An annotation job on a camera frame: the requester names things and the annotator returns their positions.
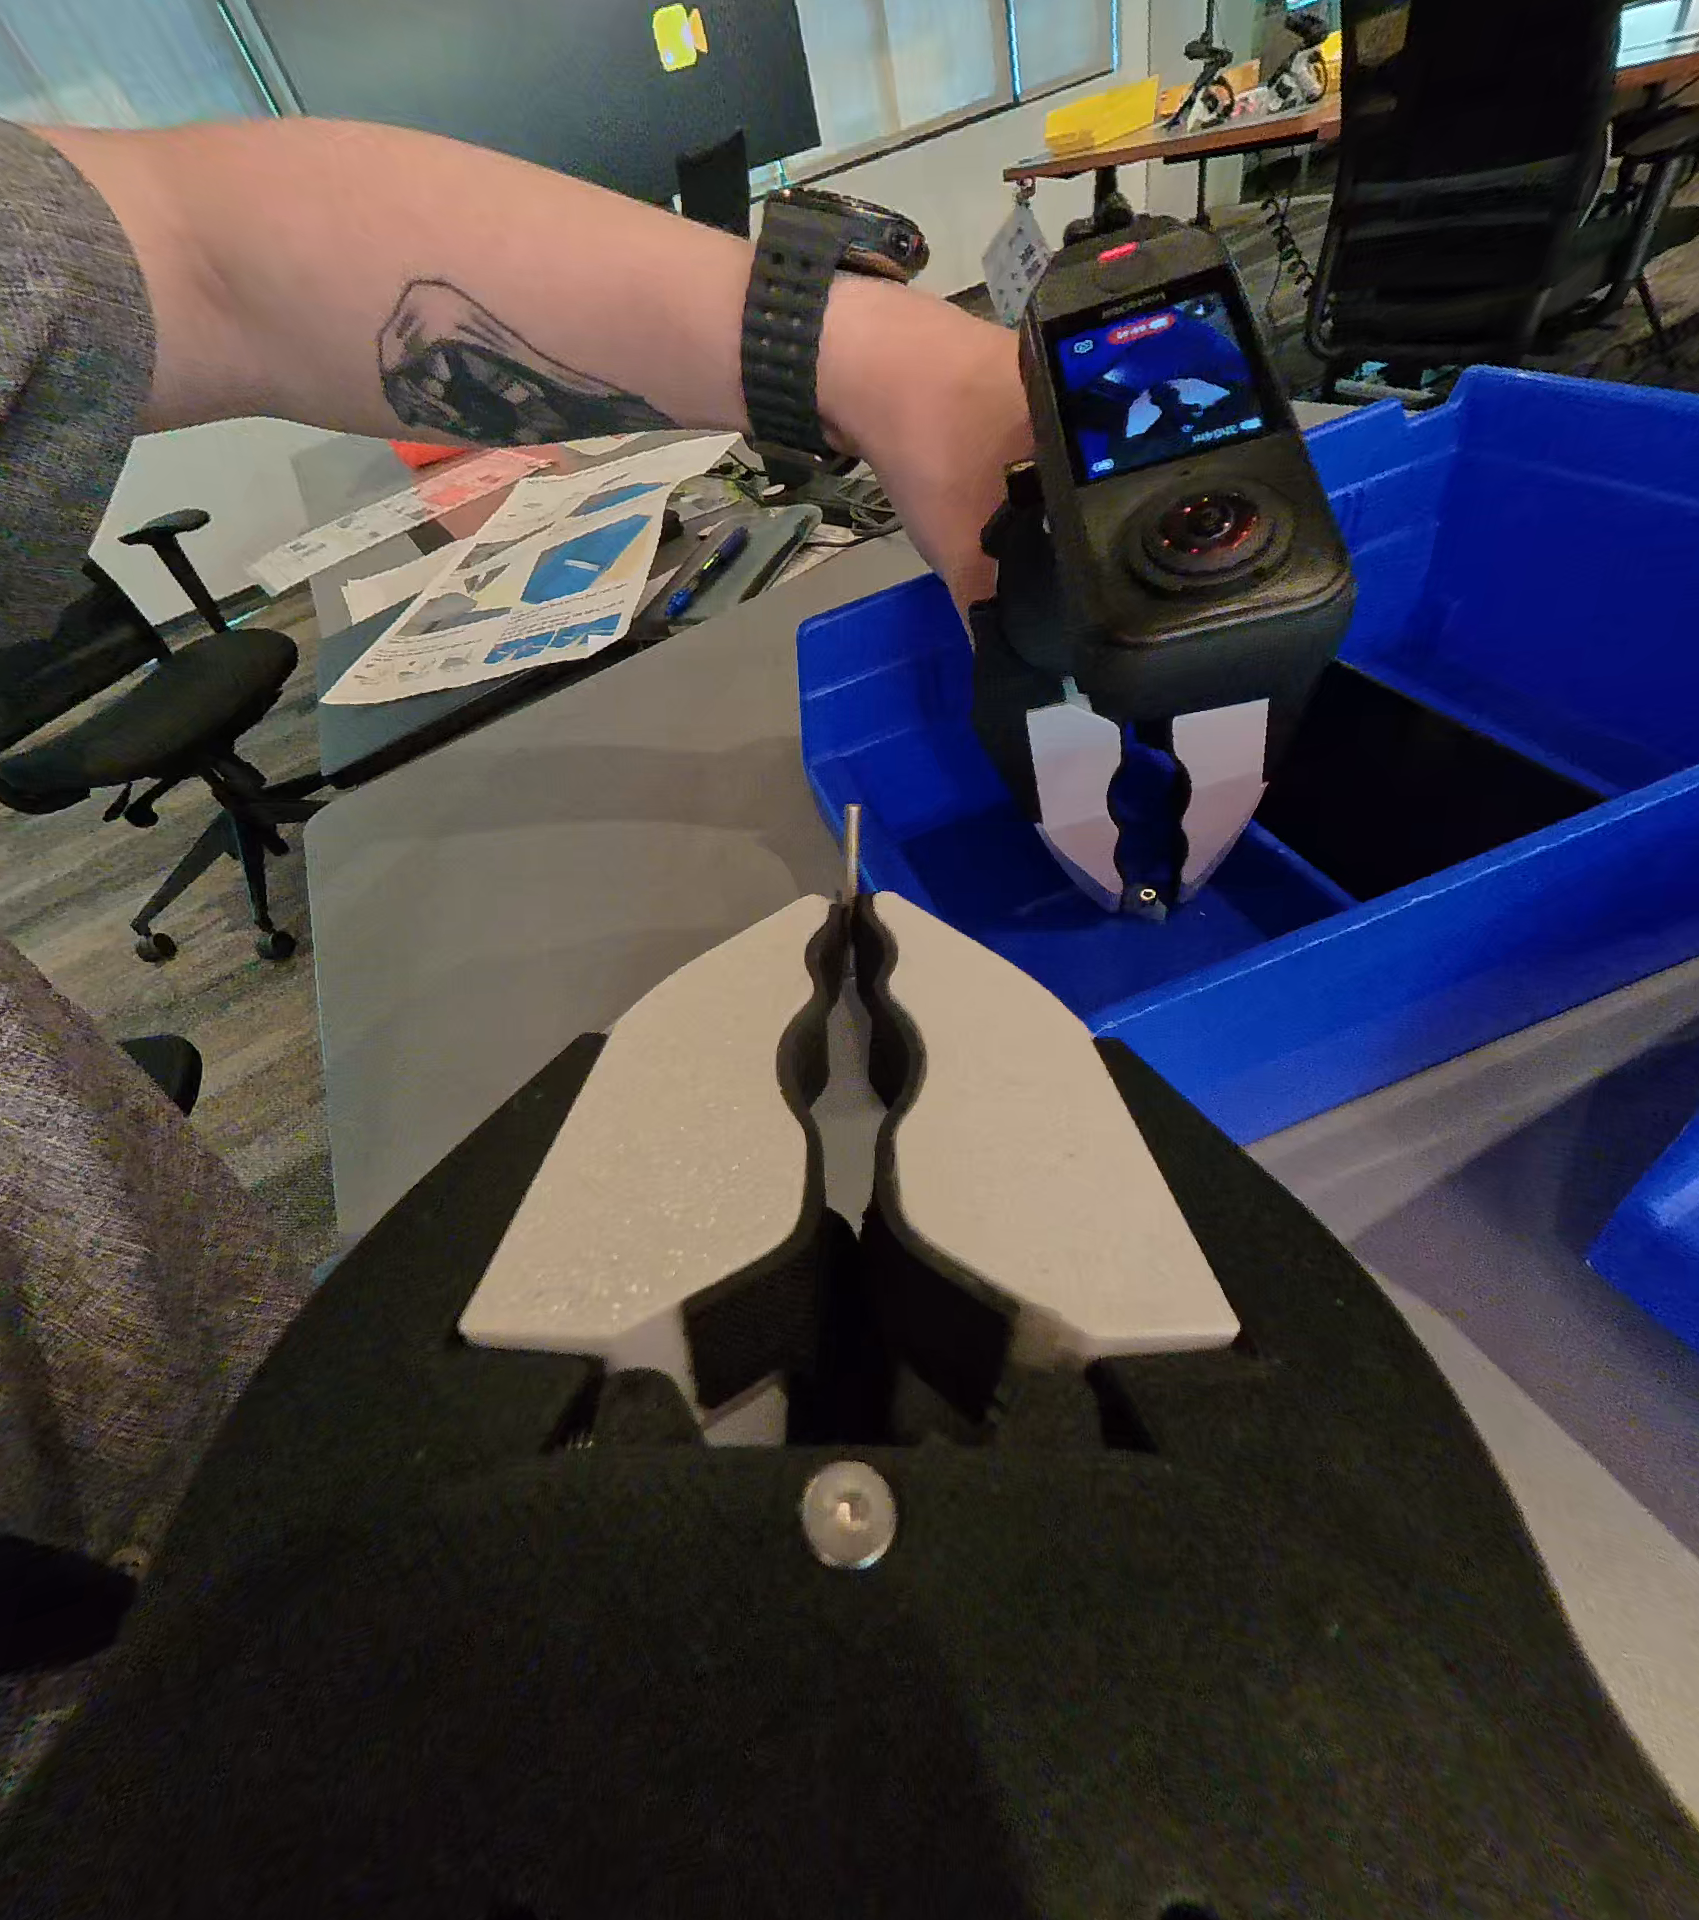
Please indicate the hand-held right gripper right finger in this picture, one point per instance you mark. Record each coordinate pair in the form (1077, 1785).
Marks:
(1059, 1169)

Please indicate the red bag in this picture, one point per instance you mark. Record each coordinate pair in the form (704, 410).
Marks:
(437, 448)

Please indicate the long metal bolt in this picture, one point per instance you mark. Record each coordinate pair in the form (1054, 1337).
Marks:
(850, 857)

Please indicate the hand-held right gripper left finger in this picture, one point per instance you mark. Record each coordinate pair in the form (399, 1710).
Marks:
(637, 1169)

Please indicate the black wristwatch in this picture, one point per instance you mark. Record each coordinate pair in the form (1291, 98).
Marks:
(782, 346)

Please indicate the wooden desk with black legs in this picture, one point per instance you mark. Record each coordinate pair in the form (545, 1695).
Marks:
(1179, 142)

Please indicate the yellow paper pad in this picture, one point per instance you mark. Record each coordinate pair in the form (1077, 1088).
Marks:
(1103, 111)

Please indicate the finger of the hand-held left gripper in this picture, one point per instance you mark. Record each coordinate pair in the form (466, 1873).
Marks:
(1071, 780)
(1225, 772)

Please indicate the black office chair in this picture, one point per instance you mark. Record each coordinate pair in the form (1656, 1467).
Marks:
(158, 717)

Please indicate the black bin divider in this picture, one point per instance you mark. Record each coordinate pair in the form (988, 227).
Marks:
(1421, 780)

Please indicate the blue storage bin with divider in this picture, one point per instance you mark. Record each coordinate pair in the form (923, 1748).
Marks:
(1539, 496)

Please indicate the black high-back chair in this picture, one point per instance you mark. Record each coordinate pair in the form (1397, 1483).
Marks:
(1462, 180)

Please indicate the black monitor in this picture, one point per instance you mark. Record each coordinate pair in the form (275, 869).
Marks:
(536, 73)

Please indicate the printed leaflet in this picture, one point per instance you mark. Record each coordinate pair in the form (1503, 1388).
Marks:
(517, 597)

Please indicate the white printed sign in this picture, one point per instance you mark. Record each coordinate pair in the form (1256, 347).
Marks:
(1011, 260)

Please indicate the dark grey pad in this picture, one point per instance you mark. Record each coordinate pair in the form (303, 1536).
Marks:
(777, 549)

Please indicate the blue pen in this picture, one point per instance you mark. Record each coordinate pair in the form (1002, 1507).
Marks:
(704, 569)

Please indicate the person's left forearm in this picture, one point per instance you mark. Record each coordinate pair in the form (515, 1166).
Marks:
(279, 253)

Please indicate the person's left hand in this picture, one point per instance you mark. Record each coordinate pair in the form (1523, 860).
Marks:
(927, 418)

